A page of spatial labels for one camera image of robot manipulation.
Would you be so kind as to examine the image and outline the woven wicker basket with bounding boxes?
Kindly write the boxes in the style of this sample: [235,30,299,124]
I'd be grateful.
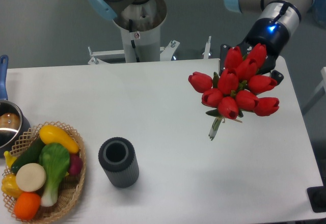
[1,121,86,223]

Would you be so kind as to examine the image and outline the white furniture leg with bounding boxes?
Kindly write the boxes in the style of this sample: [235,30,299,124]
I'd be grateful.
[302,67,326,116]

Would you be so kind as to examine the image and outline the yellow squash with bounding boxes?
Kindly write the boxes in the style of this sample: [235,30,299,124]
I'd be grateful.
[39,125,79,154]

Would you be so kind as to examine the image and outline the beige round bun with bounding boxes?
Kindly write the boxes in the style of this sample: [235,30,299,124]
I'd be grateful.
[16,163,46,192]

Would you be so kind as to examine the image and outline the dark grey ribbed vase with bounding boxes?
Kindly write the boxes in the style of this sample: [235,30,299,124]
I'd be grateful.
[98,137,139,188]

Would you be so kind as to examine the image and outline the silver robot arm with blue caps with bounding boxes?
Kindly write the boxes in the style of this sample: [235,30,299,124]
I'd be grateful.
[88,0,316,82]

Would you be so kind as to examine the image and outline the red radish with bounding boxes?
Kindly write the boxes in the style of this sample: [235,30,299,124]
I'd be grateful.
[68,154,83,176]

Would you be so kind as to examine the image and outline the white metal base frame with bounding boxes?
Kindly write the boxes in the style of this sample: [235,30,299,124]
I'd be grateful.
[87,36,212,65]

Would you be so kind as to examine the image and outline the orange fruit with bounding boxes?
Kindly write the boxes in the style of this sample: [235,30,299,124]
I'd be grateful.
[14,192,41,220]

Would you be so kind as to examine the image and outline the black device at table edge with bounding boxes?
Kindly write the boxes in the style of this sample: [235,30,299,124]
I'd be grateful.
[307,186,325,213]

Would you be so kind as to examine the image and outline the yellow banana tip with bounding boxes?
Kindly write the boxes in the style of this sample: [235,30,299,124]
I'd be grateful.
[4,151,17,168]

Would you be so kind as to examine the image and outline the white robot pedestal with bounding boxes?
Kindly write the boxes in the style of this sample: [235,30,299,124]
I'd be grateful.
[114,0,167,63]

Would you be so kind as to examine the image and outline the green bok choy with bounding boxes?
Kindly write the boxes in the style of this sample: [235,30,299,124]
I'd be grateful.
[39,143,70,207]

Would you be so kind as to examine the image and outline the dark green cucumber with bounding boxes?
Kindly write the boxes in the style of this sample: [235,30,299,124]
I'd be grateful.
[11,137,45,174]

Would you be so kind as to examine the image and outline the blue handled saucepan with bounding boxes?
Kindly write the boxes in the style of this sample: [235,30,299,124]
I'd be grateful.
[1,54,30,158]

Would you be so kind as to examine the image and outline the yellow bell pepper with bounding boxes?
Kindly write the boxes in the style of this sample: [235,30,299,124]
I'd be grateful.
[1,173,23,198]

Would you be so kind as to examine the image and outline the red tulip bouquet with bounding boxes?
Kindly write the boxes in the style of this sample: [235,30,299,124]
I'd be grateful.
[188,43,279,139]

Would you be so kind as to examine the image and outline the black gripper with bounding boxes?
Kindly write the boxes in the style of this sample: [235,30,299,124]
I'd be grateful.
[219,19,290,85]

